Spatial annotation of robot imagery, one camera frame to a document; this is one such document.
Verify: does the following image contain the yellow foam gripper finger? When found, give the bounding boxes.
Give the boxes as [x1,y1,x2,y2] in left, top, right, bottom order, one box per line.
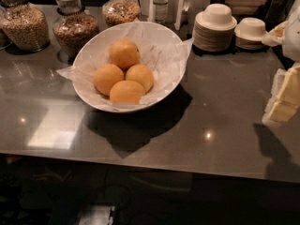
[262,66,300,127]

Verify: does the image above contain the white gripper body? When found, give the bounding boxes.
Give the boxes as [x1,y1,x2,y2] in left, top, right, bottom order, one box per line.
[262,6,300,62]

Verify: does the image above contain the white paper bowl liner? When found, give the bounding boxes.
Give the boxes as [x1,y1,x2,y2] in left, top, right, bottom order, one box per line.
[56,18,195,111]

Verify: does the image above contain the white oval bowl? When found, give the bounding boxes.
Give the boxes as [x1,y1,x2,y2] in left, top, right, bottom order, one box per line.
[71,21,188,114]

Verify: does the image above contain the small stack paper bowls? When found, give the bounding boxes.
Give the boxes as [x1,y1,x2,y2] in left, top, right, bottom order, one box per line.
[234,17,266,51]

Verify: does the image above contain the large stack paper bowls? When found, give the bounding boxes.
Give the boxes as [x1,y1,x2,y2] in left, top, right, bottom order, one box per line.
[192,4,237,53]

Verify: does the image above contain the white upright stand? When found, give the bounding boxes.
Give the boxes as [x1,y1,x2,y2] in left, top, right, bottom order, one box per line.
[139,0,210,30]

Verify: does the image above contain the clear glass bottle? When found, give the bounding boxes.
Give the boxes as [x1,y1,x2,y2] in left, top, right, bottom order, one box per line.
[152,0,169,24]

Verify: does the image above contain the right glass cereal jar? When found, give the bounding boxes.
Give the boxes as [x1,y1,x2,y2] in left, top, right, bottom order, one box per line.
[102,0,141,27]

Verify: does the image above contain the glass cereal jar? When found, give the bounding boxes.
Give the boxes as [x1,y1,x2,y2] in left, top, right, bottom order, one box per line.
[102,0,141,27]
[52,0,99,59]
[1,0,50,53]

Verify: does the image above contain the middle glass cereal jar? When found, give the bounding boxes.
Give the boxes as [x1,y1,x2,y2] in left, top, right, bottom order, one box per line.
[52,0,99,59]

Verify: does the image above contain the left glass cereal jar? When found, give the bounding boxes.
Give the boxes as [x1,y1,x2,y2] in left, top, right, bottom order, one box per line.
[1,0,50,53]

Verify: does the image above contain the far left glass jar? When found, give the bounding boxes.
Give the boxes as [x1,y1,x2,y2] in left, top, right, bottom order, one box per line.
[0,8,11,50]

